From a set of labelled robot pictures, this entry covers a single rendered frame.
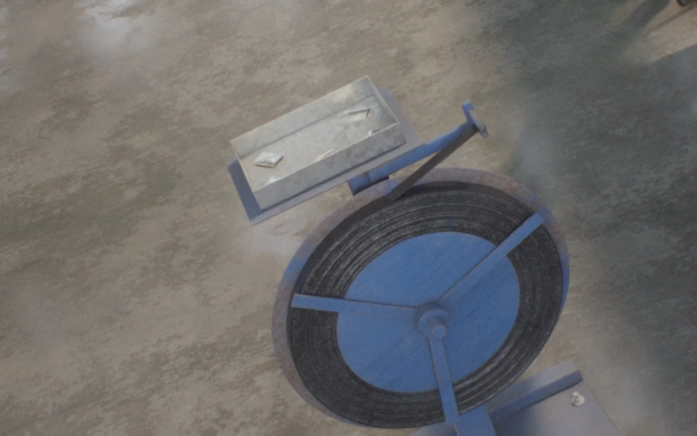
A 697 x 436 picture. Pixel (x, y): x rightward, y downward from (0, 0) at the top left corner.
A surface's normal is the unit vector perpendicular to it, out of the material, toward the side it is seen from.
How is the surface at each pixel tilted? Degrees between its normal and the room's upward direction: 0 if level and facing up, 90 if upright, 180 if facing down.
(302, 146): 0
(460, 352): 90
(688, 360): 0
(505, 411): 90
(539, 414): 0
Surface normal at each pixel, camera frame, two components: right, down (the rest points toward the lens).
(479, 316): 0.28, 0.50
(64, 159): -0.33, -0.75
